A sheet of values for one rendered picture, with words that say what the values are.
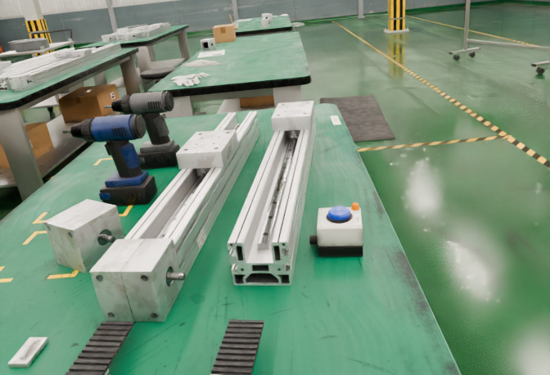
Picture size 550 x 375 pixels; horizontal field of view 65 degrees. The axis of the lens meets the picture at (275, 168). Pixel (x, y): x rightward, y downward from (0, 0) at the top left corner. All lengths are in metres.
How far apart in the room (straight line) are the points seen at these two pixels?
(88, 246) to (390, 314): 0.55
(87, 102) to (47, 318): 3.86
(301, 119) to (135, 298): 0.70
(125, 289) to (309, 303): 0.28
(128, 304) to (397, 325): 0.40
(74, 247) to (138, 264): 0.21
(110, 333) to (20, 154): 2.57
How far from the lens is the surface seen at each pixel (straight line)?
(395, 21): 10.84
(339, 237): 0.78
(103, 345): 0.68
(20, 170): 3.23
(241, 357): 0.60
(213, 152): 1.01
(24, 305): 0.89
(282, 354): 0.64
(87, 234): 0.88
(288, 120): 1.21
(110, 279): 0.72
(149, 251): 0.72
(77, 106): 4.64
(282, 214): 0.78
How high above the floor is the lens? 1.24
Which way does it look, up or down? 23 degrees down
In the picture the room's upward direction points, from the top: 6 degrees counter-clockwise
